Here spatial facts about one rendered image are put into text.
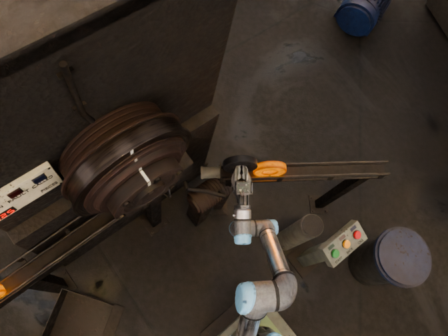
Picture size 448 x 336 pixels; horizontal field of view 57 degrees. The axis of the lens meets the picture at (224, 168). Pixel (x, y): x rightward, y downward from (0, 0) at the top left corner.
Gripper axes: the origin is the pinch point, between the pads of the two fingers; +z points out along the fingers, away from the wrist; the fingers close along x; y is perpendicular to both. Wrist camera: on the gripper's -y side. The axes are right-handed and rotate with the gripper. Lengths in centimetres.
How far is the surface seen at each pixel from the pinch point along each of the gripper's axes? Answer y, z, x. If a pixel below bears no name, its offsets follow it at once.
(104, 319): -1, -65, 58
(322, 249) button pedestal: -8, -40, -40
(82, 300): -3, -58, 68
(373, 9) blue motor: -79, 112, -109
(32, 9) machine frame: 94, 24, 61
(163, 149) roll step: 48, 1, 34
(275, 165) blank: 1.3, -1.2, -15.4
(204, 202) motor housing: -22.2, -17.6, 14.2
